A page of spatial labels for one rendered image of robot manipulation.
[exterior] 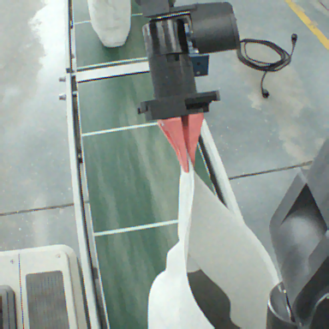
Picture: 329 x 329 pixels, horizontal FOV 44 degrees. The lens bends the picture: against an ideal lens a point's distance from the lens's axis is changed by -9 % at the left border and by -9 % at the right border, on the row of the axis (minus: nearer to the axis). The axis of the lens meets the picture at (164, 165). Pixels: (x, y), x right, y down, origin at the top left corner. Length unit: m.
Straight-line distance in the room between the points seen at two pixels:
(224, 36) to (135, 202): 0.87
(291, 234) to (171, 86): 0.34
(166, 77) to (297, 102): 1.85
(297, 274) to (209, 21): 0.39
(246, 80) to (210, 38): 1.88
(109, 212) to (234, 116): 1.06
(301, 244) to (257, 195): 1.63
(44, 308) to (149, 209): 0.46
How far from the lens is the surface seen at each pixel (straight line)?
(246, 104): 2.27
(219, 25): 0.55
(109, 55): 1.93
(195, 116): 0.54
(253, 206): 1.83
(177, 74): 0.55
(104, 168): 1.44
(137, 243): 1.26
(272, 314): 0.29
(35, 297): 1.36
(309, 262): 0.22
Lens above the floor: 1.46
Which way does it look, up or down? 49 degrees down
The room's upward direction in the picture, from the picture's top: straight up
